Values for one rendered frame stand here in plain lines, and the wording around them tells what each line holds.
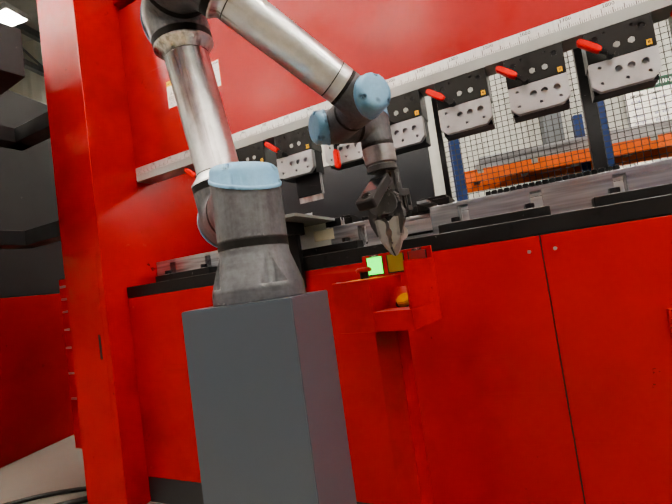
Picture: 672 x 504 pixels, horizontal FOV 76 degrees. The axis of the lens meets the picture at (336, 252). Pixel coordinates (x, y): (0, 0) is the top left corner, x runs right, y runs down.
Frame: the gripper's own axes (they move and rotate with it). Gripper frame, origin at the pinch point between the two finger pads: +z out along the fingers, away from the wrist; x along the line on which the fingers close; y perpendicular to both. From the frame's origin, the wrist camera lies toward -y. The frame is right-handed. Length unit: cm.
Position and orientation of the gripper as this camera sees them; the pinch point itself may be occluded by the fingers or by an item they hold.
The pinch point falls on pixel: (393, 250)
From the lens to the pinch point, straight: 99.5
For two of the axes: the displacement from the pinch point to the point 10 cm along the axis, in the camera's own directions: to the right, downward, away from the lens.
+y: 5.6, -1.2, 8.2
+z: 1.9, 9.8, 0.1
